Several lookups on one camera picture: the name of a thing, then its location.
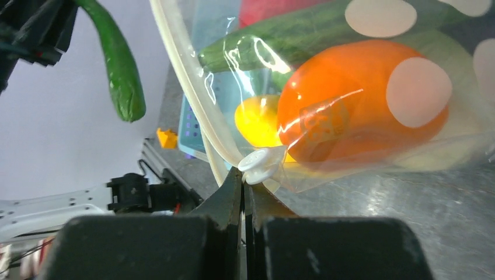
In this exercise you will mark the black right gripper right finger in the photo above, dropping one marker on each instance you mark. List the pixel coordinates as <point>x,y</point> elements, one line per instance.
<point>284,245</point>

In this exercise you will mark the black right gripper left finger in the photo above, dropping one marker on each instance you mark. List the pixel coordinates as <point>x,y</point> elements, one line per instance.
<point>203,244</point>

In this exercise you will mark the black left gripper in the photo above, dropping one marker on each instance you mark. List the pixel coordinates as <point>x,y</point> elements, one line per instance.
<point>38,32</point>

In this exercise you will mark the green toy bean pod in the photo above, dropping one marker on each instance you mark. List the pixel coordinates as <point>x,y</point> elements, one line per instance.
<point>125,86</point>

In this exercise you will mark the yellow toy lemon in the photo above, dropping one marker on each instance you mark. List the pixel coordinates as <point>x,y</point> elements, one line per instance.
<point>261,120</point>

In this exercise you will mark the orange toy fruit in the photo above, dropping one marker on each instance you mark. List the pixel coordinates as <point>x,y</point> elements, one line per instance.
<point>364,102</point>

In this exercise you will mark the clear dotted zip top bag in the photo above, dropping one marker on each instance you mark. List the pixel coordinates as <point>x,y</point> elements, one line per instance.
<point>464,50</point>

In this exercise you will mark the red toy apple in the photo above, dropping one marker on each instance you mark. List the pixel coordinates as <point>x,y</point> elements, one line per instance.
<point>253,11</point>

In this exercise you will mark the green toy cucumber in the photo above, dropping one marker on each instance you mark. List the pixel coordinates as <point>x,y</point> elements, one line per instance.
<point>296,36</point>

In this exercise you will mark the orange yellow wedge block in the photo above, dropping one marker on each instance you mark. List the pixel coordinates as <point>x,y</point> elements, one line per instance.
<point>167,138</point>

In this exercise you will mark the light blue plastic basket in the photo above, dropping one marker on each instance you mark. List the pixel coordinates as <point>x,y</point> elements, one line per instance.
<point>206,22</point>

